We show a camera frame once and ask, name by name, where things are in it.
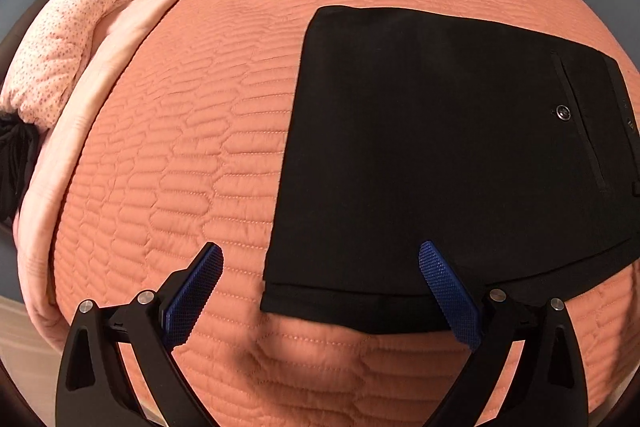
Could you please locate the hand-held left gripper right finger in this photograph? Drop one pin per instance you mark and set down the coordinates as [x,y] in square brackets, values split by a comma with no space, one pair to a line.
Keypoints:
[450,292]

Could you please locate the pink quilted bedspread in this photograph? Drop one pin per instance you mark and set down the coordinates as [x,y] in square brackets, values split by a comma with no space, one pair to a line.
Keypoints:
[200,132]

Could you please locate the floral pink pillow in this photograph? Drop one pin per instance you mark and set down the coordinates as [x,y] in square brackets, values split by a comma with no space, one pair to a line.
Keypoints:
[65,37]

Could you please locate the black cloth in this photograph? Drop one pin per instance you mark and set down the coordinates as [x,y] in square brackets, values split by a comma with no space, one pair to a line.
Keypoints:
[17,167]

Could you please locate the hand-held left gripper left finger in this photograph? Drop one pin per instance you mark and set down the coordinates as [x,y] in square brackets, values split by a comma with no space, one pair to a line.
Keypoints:
[195,289]

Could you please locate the black pants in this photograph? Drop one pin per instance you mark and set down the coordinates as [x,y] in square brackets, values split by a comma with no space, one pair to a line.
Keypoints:
[425,157]

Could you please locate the light pink blanket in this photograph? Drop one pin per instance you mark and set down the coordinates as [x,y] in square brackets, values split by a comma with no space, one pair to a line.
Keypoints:
[115,57]

